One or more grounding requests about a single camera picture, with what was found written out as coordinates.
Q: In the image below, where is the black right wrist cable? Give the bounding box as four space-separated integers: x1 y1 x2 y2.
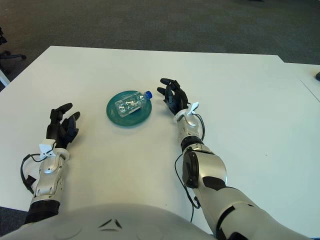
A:
174 113 206 223

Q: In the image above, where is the black office chair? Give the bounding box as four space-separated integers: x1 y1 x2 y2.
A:
0 26 27 73

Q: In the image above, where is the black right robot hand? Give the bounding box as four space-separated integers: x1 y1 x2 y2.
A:
156 78 190 116

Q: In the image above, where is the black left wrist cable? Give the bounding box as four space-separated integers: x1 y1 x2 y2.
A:
20 146 60 195

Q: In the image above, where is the grey robot torso shell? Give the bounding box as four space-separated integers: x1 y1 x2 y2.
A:
0 202 216 240

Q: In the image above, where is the clear bottle with blue cap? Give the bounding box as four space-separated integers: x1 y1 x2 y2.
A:
114 90 153 118

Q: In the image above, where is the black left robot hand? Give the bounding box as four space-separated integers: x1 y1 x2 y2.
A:
46 102 81 150

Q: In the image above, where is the white desk leg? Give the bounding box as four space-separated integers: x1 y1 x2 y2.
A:
0 67 11 87

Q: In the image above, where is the teal round plate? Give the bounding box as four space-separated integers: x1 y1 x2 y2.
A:
106 90 153 129

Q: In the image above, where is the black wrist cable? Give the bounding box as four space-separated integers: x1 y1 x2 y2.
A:
174 113 206 223
20 146 60 195

